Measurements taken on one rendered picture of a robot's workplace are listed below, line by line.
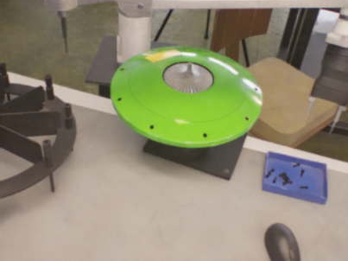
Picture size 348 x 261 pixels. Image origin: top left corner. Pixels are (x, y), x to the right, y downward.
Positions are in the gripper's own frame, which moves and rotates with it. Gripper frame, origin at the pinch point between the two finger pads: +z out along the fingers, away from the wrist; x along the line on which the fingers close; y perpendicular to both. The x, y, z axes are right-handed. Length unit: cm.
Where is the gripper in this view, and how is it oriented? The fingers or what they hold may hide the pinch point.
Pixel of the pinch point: (317, 130)
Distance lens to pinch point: 98.4
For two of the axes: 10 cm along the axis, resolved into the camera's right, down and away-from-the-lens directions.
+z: -2.5, 9.3, 2.6
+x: -9.2, -3.1, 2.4
